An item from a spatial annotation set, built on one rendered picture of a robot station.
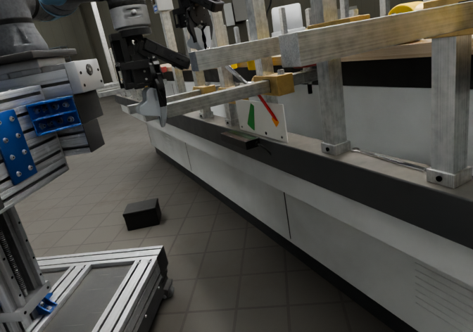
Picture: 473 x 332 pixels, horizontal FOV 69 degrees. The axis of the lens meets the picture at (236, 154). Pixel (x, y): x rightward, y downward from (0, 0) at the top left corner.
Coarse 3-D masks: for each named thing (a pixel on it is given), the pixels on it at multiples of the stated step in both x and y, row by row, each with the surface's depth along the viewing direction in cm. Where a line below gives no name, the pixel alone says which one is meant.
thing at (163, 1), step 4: (156, 0) 144; (160, 0) 145; (164, 0) 145; (168, 0) 146; (156, 4) 145; (160, 4) 145; (164, 4) 146; (168, 4) 147; (160, 8) 145; (164, 8) 146; (168, 8) 147; (172, 8) 148; (156, 12) 148
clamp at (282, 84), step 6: (288, 72) 86; (252, 78) 95; (258, 78) 91; (264, 78) 88; (270, 78) 86; (276, 78) 84; (282, 78) 84; (288, 78) 85; (270, 84) 87; (276, 84) 84; (282, 84) 85; (288, 84) 85; (270, 90) 87; (276, 90) 85; (282, 90) 85; (288, 90) 86
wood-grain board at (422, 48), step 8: (424, 40) 72; (472, 40) 59; (384, 48) 75; (392, 48) 73; (400, 48) 72; (408, 48) 70; (416, 48) 68; (424, 48) 67; (472, 48) 59; (272, 56) 117; (280, 56) 110; (352, 56) 84; (360, 56) 81; (368, 56) 79; (376, 56) 77; (384, 56) 75; (392, 56) 74; (400, 56) 72; (408, 56) 70; (416, 56) 69; (424, 56) 67; (168, 64) 304; (240, 64) 134; (280, 64) 111
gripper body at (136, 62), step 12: (108, 36) 70; (120, 36) 69; (132, 36) 70; (120, 48) 71; (132, 48) 71; (120, 60) 71; (132, 60) 71; (144, 60) 70; (156, 60) 72; (132, 72) 69; (144, 72) 71; (120, 84) 75; (132, 84) 70; (144, 84) 72
